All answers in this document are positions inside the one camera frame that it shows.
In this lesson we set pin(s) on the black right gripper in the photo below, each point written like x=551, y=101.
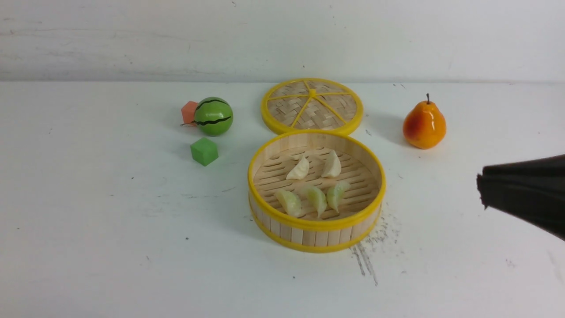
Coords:
x=533, y=191

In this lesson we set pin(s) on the pale green dumpling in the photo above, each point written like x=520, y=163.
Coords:
x=336, y=193
x=316, y=198
x=290, y=202

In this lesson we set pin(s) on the white dumpling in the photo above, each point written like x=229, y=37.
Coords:
x=300, y=171
x=332, y=166

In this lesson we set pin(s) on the yellow bamboo steamer tray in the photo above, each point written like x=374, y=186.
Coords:
x=360, y=209

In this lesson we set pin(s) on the yellow bamboo steamer lid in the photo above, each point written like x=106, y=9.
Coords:
x=311, y=103

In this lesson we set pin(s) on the orange toy pear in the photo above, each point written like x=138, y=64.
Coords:
x=425, y=126

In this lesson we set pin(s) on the green toy watermelon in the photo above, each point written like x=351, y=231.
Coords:
x=214, y=116

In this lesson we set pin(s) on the green cube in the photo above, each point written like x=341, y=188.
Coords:
x=204, y=151

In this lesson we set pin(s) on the orange red cube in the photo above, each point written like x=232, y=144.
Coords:
x=188, y=113

